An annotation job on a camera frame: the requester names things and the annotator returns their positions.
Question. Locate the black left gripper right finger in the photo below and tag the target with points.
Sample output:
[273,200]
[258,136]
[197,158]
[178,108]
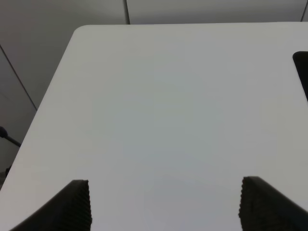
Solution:
[263,208]

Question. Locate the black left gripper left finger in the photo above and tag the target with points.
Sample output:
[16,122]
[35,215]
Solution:
[68,210]

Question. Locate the black rectangular mouse pad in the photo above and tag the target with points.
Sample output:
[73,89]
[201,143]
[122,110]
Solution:
[300,59]

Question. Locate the dark table leg base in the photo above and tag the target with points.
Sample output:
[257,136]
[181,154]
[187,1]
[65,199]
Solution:
[4,134]

